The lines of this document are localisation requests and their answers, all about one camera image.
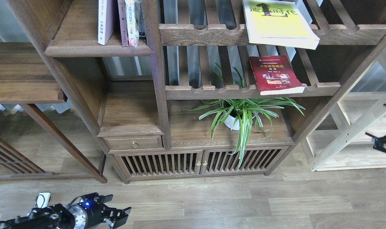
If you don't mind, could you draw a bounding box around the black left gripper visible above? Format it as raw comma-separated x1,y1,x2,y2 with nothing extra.
69,192,132,229

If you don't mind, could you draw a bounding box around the yellow cover book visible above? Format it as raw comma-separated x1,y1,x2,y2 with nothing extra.
242,0,320,50

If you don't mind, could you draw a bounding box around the white pale purple book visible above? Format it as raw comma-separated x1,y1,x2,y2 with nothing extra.
97,0,118,45

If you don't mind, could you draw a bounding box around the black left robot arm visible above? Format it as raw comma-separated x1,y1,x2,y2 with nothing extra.
0,192,131,229

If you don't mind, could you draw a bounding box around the light wooden shelf rack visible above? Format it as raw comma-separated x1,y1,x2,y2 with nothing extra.
301,47,386,171

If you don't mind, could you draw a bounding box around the red cover book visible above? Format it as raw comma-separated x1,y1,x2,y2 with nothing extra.
249,55,305,95

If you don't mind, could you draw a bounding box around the dark wooden bookshelf cabinet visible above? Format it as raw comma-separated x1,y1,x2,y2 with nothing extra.
6,0,386,183

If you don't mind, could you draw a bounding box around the white plant pot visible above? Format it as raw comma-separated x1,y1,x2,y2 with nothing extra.
221,99,256,131

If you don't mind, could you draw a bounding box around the plastic wrapped white book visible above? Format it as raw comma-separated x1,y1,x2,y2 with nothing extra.
124,0,140,47

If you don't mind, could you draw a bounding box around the dark spine book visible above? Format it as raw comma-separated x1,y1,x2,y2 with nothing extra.
136,0,147,41

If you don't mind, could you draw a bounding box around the brown spine book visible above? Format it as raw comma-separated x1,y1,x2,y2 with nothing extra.
117,0,129,47

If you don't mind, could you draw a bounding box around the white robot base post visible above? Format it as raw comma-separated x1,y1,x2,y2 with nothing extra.
35,192,51,208

